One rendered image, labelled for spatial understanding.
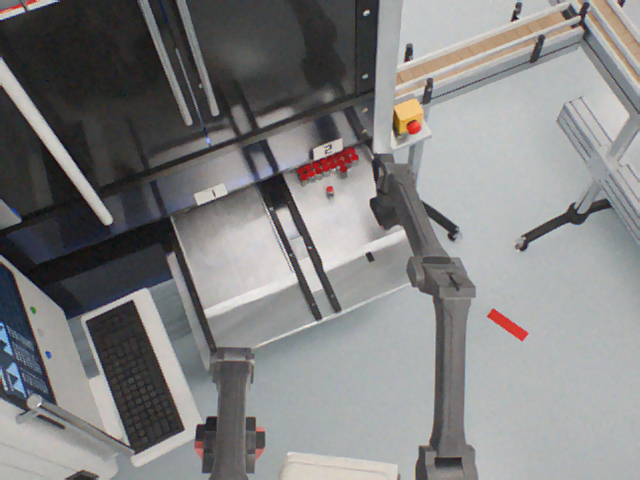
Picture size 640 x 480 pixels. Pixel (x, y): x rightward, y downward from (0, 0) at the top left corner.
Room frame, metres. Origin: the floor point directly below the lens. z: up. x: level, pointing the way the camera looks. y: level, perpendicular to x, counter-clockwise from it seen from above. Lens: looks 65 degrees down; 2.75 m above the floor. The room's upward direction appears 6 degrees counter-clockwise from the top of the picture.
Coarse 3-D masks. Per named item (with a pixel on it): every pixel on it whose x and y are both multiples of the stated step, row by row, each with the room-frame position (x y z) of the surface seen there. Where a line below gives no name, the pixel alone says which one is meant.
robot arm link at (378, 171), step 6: (378, 156) 0.95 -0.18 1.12; (384, 156) 0.94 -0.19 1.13; (390, 156) 0.94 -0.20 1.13; (372, 162) 0.94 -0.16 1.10; (378, 162) 0.93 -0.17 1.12; (390, 162) 0.92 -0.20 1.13; (378, 168) 0.87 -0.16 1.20; (378, 174) 0.86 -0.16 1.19; (384, 174) 0.85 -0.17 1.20; (378, 180) 0.85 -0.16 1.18; (378, 186) 0.84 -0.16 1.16
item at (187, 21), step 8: (176, 0) 0.91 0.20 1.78; (184, 0) 0.91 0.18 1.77; (176, 8) 0.92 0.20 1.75; (184, 8) 0.91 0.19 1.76; (184, 16) 0.91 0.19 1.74; (184, 24) 0.91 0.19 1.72; (192, 24) 0.92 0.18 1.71; (192, 32) 0.91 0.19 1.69; (192, 40) 0.91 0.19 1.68; (192, 48) 0.91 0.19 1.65; (200, 48) 0.92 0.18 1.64; (192, 56) 0.92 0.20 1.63; (200, 56) 0.91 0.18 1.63; (200, 64) 0.91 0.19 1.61; (200, 72) 0.91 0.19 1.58; (200, 80) 0.91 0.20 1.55; (208, 80) 0.91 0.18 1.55; (208, 88) 0.91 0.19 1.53; (208, 96) 0.91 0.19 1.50; (208, 104) 0.91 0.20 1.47; (216, 104) 0.92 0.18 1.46; (216, 112) 0.91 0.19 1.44
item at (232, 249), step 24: (240, 192) 1.02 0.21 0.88; (168, 216) 0.95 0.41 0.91; (192, 216) 0.96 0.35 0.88; (216, 216) 0.95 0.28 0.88; (240, 216) 0.94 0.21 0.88; (264, 216) 0.93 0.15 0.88; (192, 240) 0.88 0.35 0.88; (216, 240) 0.87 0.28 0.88; (240, 240) 0.87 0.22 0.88; (264, 240) 0.86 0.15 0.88; (192, 264) 0.81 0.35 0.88; (216, 264) 0.80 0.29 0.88; (240, 264) 0.79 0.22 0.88; (264, 264) 0.79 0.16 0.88; (288, 264) 0.78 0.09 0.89; (216, 288) 0.73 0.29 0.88; (240, 288) 0.72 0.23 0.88; (264, 288) 0.71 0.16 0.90
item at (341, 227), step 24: (360, 144) 1.13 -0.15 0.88; (360, 168) 1.05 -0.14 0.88; (312, 192) 0.99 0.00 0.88; (336, 192) 0.98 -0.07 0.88; (360, 192) 0.98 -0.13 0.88; (312, 216) 0.92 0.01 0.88; (336, 216) 0.91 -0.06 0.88; (360, 216) 0.90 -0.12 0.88; (312, 240) 0.83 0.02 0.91; (336, 240) 0.83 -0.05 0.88; (360, 240) 0.83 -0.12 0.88; (384, 240) 0.81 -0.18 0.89
